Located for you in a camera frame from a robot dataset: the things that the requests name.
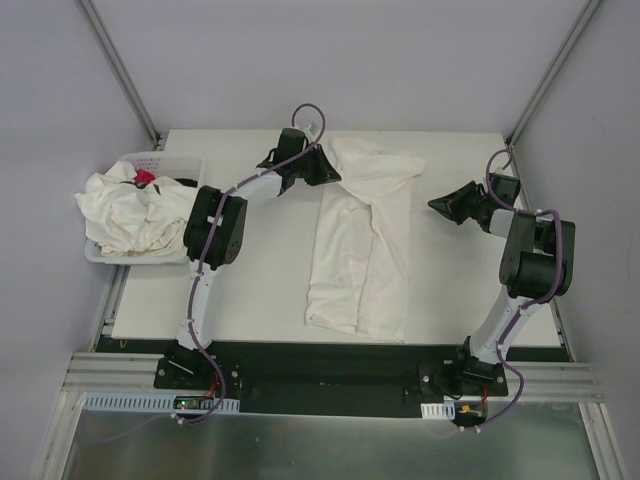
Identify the white cable duct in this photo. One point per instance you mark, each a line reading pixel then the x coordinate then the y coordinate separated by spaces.
pixel 147 403
pixel 438 411

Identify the white t-shirt pile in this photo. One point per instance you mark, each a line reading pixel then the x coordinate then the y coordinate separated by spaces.
pixel 126 218

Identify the aluminium frame post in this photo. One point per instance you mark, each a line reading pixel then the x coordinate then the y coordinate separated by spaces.
pixel 585 17
pixel 118 69

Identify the white red-print t-shirt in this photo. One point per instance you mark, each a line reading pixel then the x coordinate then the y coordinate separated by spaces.
pixel 360 273

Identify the pink t-shirt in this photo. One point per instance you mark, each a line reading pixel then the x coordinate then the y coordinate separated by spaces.
pixel 143 176

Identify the white plastic laundry basket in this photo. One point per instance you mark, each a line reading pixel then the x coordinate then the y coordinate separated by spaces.
pixel 186 166

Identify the aluminium front rail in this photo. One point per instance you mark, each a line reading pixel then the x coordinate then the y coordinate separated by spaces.
pixel 112 372

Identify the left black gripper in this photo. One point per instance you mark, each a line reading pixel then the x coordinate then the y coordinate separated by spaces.
pixel 310 166

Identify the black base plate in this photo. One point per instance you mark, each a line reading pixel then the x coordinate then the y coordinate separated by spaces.
pixel 360 380

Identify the right aluminium frame post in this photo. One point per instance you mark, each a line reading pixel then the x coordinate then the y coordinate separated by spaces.
pixel 585 17

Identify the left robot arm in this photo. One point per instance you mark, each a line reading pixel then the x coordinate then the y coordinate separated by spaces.
pixel 214 233

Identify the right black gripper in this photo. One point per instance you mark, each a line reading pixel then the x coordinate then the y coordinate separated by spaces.
pixel 473 201

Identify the right white cable duct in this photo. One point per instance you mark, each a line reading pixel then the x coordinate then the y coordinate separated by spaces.
pixel 438 411

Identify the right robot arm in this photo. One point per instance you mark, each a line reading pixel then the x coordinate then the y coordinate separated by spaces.
pixel 536 266

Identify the left white cable duct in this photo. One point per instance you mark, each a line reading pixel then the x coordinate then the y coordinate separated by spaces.
pixel 147 403

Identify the left aluminium frame post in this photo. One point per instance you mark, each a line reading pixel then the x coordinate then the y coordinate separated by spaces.
pixel 118 69

